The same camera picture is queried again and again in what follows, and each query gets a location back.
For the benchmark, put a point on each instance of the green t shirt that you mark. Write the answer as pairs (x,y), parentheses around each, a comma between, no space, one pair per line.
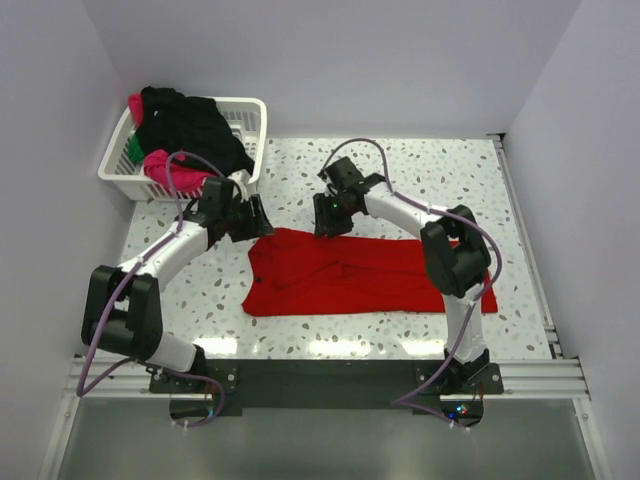
(135,153)

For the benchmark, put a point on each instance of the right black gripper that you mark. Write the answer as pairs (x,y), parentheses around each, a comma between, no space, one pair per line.
(324,219)

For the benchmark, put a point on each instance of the pink t shirt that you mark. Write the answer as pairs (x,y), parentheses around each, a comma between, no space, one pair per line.
(185,179)

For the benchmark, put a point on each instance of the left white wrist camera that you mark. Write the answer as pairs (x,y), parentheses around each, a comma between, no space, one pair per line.
(240,179)

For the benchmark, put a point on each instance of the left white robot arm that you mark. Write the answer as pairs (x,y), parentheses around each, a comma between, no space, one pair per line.
(123,311)

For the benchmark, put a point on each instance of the red t shirt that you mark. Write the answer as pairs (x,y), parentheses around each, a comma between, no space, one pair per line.
(297,273)

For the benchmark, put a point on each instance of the aluminium frame rail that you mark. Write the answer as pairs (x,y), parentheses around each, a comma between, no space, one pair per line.
(510,379)

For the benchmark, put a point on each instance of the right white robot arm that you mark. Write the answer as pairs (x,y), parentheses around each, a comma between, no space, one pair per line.
(456,257)

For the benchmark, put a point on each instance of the black t shirt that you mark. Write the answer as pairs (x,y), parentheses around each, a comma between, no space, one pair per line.
(175,122)

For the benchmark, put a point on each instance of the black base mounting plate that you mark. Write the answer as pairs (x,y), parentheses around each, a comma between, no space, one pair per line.
(213,401)

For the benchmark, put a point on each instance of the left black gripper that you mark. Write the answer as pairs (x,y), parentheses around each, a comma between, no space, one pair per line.
(257,226)

